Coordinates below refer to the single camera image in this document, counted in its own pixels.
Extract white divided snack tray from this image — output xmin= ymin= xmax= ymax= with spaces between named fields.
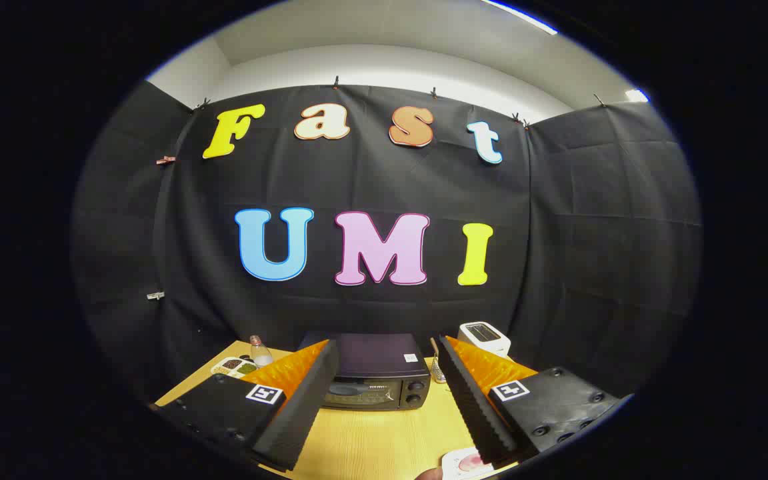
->
xmin=211 ymin=356 xmax=258 ymax=379

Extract clear plastic water bottle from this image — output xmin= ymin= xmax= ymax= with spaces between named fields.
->
xmin=249 ymin=335 xmax=274 ymax=368

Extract wire utensil holder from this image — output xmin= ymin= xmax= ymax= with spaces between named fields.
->
xmin=429 ymin=337 xmax=447 ymax=384

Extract black toaster oven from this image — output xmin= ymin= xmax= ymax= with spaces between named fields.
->
xmin=297 ymin=331 xmax=433 ymax=411

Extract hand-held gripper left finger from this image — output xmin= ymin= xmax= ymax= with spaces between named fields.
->
xmin=154 ymin=339 xmax=340 ymax=472

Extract ceiling light strip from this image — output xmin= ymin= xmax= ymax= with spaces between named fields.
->
xmin=481 ymin=0 xmax=558 ymax=35

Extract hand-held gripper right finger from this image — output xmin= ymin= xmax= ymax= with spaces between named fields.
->
xmin=437 ymin=335 xmax=625 ymax=467

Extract black backdrop cloth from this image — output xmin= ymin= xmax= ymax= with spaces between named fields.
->
xmin=71 ymin=80 xmax=703 ymax=404

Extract white square plate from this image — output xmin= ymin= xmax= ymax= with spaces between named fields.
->
xmin=441 ymin=448 xmax=495 ymax=480

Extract white bread toaster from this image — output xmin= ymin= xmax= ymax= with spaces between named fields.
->
xmin=457 ymin=321 xmax=512 ymax=359

